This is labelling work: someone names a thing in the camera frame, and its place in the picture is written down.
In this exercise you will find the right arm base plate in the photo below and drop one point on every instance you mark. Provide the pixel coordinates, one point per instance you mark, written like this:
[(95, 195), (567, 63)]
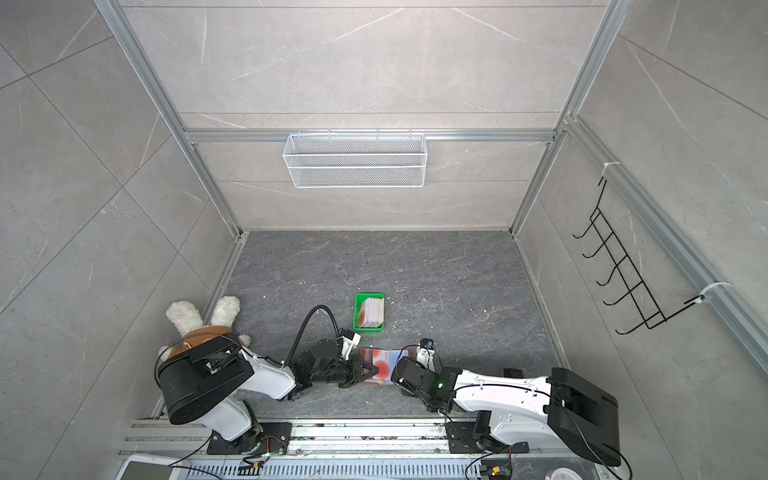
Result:
[(467, 437)]

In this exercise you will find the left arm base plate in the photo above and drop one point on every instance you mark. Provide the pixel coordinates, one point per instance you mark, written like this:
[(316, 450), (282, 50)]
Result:
[(252, 438)]

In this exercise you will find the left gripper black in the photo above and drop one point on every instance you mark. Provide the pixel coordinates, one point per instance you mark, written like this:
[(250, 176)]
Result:
[(359, 370)]

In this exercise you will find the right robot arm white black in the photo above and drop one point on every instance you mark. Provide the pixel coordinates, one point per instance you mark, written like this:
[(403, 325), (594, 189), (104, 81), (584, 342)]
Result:
[(560, 409)]

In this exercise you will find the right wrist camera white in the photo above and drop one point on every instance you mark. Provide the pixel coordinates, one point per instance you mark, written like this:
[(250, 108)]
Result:
[(425, 354)]

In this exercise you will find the small dark object by wall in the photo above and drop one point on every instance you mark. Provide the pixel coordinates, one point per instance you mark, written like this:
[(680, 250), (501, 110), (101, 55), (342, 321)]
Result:
[(513, 373)]

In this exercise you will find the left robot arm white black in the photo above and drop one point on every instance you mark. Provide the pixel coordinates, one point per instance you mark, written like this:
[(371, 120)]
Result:
[(198, 380)]

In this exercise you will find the white wire mesh basket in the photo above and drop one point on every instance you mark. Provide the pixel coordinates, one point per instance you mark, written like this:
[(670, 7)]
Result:
[(356, 160)]

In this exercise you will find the green plastic card tray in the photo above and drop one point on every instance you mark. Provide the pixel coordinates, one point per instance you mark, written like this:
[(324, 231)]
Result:
[(360, 297)]

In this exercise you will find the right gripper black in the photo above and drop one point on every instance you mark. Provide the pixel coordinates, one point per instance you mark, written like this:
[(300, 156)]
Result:
[(405, 393)]

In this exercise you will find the stack of credit cards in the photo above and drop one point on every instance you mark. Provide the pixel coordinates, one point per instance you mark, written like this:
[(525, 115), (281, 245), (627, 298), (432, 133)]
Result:
[(371, 313)]

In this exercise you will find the brown leather card holder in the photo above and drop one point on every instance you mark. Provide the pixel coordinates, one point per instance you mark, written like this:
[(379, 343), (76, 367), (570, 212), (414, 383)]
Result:
[(384, 384)]

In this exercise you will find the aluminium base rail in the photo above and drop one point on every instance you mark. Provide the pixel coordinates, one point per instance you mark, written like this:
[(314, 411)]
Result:
[(426, 448)]

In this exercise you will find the white brown plush toy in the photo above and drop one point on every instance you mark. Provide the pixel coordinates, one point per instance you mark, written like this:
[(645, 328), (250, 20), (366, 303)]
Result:
[(186, 318)]

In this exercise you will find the white device at bottom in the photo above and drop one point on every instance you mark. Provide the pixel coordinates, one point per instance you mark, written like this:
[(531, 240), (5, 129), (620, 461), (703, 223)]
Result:
[(147, 469)]

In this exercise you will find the black wire hook rack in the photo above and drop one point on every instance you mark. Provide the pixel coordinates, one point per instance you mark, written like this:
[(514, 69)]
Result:
[(625, 271)]

